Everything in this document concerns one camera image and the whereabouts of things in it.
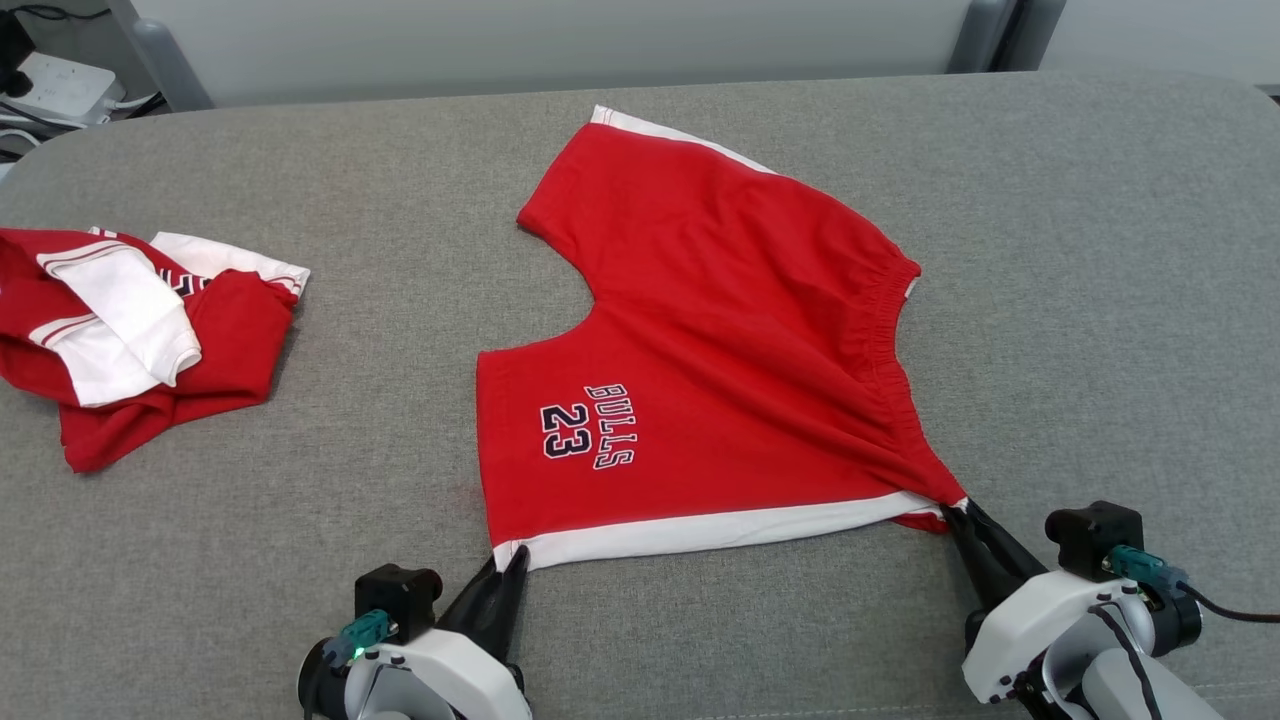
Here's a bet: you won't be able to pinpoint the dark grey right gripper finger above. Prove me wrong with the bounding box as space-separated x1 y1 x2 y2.
940 507 1012 610
962 501 1050 592

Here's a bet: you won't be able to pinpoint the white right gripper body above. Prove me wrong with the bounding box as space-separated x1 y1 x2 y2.
962 570 1158 705

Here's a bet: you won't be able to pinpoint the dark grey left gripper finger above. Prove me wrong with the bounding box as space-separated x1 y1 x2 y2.
494 545 532 664
440 563 508 647

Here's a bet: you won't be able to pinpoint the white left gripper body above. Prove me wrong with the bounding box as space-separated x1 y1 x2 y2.
343 627 534 720

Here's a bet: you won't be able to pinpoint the red Bulls shorts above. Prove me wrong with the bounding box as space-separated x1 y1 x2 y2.
475 105 971 574

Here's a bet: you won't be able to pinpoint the red Bulls jersey white sleeves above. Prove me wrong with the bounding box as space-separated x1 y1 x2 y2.
0 227 312 475

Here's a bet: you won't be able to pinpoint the grey fabric sofa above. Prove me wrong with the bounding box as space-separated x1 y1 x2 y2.
0 70 1280 720

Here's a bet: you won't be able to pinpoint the grey metal stand legs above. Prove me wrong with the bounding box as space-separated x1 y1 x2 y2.
947 0 1011 74

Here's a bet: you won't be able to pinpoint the thin braided right arm cable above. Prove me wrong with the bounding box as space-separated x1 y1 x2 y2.
1085 600 1166 720

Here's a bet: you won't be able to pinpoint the black right camera cable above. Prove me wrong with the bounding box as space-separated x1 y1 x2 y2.
1105 545 1280 627

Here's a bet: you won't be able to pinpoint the grey partition post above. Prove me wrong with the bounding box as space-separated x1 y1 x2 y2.
105 0 217 113
1005 0 1068 73

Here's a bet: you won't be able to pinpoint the white power strip with cables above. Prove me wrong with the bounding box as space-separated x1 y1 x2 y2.
0 3 166 161

